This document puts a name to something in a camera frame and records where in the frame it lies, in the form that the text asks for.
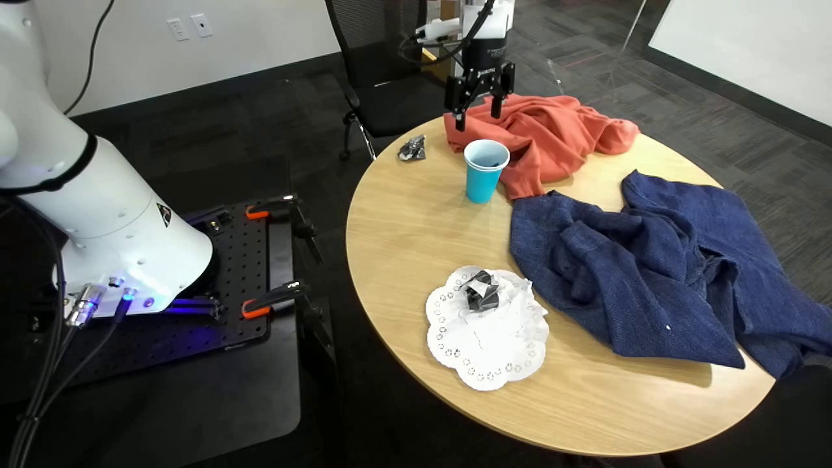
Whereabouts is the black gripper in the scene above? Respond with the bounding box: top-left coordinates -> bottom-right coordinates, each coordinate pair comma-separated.
442,34 -> 519,135

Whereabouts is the light blue cup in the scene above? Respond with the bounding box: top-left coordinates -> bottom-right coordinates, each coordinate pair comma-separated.
462,138 -> 512,208

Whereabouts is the crumpled black object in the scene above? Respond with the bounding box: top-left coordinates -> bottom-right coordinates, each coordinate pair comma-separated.
395,134 -> 428,168

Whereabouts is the orange cloth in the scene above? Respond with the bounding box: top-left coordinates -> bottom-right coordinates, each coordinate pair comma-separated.
442,92 -> 642,204

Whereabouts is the black office chair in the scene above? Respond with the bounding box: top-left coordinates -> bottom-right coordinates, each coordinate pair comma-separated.
323,0 -> 455,165

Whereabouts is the small black object on doily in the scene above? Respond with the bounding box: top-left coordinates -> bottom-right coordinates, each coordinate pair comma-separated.
462,268 -> 503,314

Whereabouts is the dark blue cloth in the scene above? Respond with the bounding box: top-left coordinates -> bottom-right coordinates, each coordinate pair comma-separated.
507,169 -> 832,386

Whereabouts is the white paper doily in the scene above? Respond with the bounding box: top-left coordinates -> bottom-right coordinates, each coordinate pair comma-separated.
421,262 -> 551,394

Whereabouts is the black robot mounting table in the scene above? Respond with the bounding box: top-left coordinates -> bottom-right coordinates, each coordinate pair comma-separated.
0,192 -> 307,468

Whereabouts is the black clamp with orange handle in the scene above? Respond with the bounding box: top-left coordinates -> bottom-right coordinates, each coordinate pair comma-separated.
239,279 -> 303,324
242,192 -> 302,223

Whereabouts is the black wall cable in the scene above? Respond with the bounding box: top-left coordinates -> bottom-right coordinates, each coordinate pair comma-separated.
63,0 -> 117,117

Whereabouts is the black cable bundle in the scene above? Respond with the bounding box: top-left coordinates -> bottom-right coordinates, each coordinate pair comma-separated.
4,257 -> 135,468

